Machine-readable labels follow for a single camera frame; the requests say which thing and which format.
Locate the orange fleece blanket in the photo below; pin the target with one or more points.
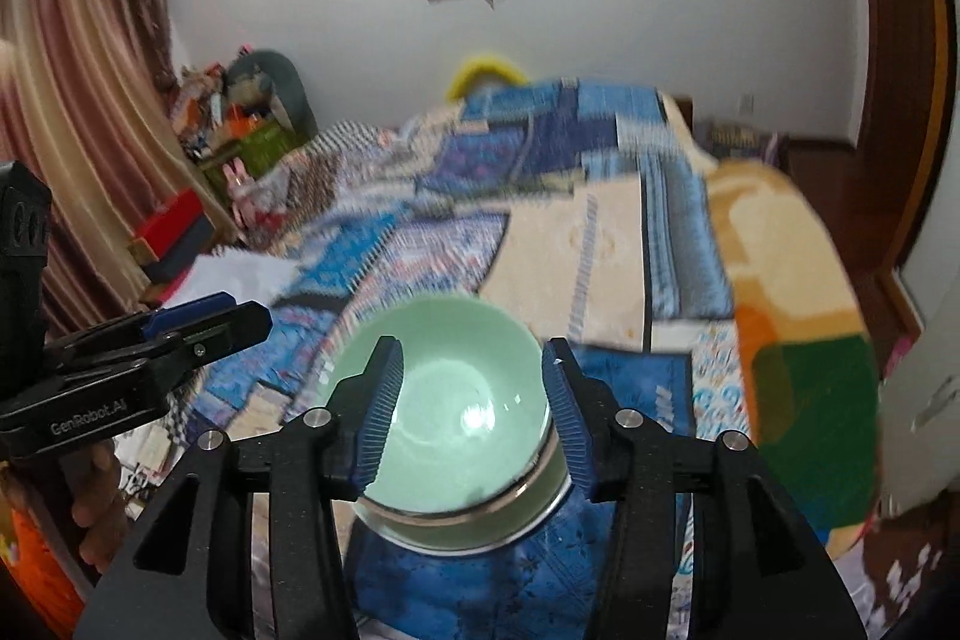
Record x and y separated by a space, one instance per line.
795 310

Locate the grey curved pillow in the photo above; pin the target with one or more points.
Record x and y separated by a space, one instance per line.
289 85

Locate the white cloth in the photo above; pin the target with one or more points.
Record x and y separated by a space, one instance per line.
232 280

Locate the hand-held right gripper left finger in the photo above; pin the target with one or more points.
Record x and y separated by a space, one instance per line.
382 415

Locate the person's left hand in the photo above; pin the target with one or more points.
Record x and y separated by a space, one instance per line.
97 482

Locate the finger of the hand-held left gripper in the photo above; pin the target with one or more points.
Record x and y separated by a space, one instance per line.
217 329
187 310

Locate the striped curtain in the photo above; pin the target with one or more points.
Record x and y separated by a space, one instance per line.
82 85

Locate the pile of boxes and papers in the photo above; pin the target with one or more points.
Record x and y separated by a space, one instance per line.
206 108

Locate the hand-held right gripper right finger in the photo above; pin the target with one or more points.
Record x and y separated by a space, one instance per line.
570 422

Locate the person's orange clothing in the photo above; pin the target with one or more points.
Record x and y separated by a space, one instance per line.
37 572

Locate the green bowl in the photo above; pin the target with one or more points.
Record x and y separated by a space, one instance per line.
442 400

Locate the green storage box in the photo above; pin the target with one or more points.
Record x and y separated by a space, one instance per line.
262 153

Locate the yellow foam tube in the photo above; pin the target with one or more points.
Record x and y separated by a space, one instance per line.
480 63

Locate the red box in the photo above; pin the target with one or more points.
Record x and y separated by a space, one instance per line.
172 216

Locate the wooden door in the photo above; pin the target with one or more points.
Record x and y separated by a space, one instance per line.
892 48

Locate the patchwork blanket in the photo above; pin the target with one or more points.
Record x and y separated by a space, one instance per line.
525 197

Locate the pink rabbit toy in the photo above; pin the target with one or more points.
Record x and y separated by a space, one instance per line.
240 190

